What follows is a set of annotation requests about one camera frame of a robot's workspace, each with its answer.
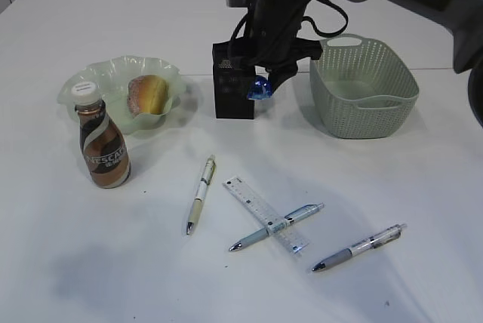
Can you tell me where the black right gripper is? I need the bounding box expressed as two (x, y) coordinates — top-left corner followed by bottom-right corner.
(227, 32), (322, 93)

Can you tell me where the blue clear pen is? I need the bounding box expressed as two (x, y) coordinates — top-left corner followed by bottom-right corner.
(229, 203), (325, 254)

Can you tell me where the white pen grey grip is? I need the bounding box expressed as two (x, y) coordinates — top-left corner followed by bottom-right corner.
(312, 223), (408, 272)

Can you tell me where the green plastic woven basket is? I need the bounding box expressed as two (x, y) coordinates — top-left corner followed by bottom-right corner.
(309, 33), (420, 140)

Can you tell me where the Nescafe coffee bottle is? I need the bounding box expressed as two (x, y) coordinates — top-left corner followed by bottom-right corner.
(71, 82), (131, 189)

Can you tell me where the green wavy glass plate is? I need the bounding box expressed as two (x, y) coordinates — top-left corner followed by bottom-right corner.
(57, 55), (186, 135)

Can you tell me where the clear plastic ruler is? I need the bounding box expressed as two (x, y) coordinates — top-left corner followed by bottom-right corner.
(223, 177), (309, 244)

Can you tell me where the sugared bread roll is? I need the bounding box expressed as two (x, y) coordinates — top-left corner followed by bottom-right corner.
(127, 75), (168, 117)

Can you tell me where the black mesh pen holder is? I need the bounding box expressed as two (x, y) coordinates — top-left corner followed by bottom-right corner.
(212, 42), (256, 120)

